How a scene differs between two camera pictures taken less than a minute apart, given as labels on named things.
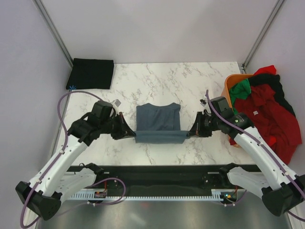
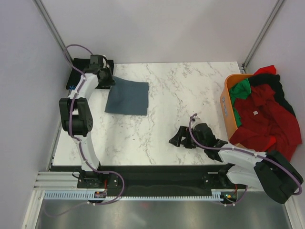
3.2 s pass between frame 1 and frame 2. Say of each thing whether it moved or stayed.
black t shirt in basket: stayed
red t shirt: stayed
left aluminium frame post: stayed
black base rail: stayed
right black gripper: moved
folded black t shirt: stayed
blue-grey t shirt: moved
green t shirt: stayed
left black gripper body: moved
